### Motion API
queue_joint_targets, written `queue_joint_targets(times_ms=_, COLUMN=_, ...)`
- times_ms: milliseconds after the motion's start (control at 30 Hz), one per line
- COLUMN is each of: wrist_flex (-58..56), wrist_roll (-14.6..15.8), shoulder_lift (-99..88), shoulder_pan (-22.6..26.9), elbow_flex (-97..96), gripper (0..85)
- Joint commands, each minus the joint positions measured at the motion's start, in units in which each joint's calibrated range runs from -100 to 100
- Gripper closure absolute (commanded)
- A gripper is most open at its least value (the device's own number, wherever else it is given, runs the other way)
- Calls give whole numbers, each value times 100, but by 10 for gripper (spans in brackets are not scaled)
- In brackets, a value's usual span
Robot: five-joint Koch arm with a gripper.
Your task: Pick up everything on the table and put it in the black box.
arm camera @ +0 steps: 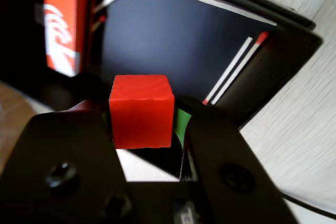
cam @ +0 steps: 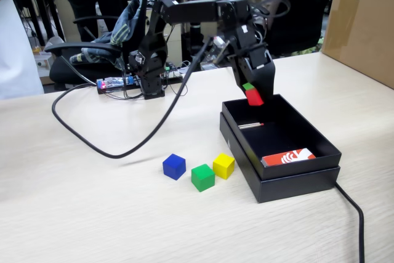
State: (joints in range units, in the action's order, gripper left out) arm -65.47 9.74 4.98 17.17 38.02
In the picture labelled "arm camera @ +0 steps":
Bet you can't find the red wooden cube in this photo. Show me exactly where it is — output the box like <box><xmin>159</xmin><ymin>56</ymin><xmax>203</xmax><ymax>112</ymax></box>
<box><xmin>109</xmin><ymin>74</ymin><xmax>175</xmax><ymax>149</ymax></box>

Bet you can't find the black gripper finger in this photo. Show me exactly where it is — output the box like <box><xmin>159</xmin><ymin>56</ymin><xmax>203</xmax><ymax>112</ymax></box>
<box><xmin>0</xmin><ymin>99</ymin><xmax>134</xmax><ymax>224</ymax></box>
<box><xmin>172</xmin><ymin>104</ymin><xmax>300</xmax><ymax>224</ymax></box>

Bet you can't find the red and white card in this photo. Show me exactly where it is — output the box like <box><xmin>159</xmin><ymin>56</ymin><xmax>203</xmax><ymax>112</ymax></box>
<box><xmin>43</xmin><ymin>0</ymin><xmax>97</xmax><ymax>78</ymax></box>

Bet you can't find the black cardboard box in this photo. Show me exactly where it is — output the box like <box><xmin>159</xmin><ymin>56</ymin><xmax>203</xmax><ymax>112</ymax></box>
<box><xmin>0</xmin><ymin>0</ymin><xmax>317</xmax><ymax>183</ymax></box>
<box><xmin>194</xmin><ymin>0</ymin><xmax>324</xmax><ymax>133</ymax></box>

